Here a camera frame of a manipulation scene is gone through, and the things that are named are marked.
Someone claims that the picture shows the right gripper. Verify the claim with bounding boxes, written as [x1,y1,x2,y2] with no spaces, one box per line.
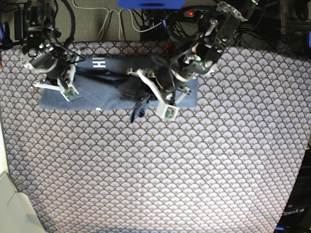
[20,45,75,83]

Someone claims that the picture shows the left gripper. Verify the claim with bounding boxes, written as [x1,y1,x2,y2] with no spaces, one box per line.
[153,60,198,97]

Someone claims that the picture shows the blue T-shirt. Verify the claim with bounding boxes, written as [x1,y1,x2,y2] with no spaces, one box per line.
[38,56,199,124]

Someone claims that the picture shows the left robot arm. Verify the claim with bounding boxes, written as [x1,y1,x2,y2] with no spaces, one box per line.
[153,0,255,93]

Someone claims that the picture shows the red black clamp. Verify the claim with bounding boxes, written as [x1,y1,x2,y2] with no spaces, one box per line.
[165,43,174,57]

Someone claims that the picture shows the black power strip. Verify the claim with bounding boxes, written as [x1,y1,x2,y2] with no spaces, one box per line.
[183,9,206,19]

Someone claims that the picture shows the blue plastic box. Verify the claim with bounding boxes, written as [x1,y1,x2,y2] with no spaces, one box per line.
[118,0,185,9]

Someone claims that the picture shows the fan patterned table cloth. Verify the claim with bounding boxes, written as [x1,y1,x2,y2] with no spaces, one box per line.
[0,48,311,233]

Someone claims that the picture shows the black OpenArm case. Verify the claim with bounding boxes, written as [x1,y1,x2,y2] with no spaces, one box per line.
[274,149,311,233]

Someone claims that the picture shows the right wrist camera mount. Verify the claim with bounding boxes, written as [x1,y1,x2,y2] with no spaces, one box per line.
[34,76,79,102]

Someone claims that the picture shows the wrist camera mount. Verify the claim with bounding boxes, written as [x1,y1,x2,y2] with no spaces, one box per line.
[34,76,79,102]
[126,68,192,122]

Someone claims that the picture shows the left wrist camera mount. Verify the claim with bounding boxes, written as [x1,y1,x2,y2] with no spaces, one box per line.
[126,68,192,122]

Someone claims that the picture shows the white cables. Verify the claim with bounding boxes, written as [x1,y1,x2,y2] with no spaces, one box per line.
[72,0,163,41]

